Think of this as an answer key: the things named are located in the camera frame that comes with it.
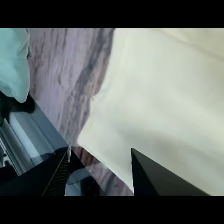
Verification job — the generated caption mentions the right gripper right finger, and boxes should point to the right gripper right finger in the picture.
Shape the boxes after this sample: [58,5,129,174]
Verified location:
[130,147,210,197]

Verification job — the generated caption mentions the mint green garment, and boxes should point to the mint green garment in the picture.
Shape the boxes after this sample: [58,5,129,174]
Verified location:
[0,28,33,104]

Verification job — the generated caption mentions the yellow T-shirt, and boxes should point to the yellow T-shirt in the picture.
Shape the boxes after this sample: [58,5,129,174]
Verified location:
[76,28,224,197]

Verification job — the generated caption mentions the silver frame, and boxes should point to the silver frame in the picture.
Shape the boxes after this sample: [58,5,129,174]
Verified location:
[0,107,69,178]

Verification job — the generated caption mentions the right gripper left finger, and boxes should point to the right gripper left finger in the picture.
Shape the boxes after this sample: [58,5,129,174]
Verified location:
[0,145,87,197]

